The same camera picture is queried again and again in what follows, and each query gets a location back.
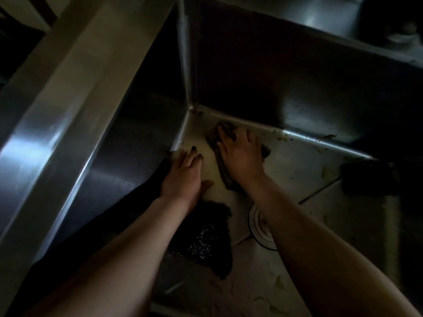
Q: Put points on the person's left hand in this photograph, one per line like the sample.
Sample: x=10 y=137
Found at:
x=185 y=183

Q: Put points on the person's right hand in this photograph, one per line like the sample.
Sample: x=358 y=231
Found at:
x=243 y=158

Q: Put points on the black steel wool scourer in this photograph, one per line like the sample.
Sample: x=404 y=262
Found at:
x=208 y=241

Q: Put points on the metal sink stopper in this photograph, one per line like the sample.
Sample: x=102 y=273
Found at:
x=259 y=231

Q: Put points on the stainless steel double sink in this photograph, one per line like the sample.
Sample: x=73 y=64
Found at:
x=297 y=95

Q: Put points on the black rectangular sponge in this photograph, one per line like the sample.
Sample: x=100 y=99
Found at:
x=366 y=178

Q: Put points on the person's left forearm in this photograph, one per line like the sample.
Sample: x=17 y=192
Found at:
x=112 y=264

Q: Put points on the person's right forearm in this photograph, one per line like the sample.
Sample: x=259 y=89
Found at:
x=330 y=257

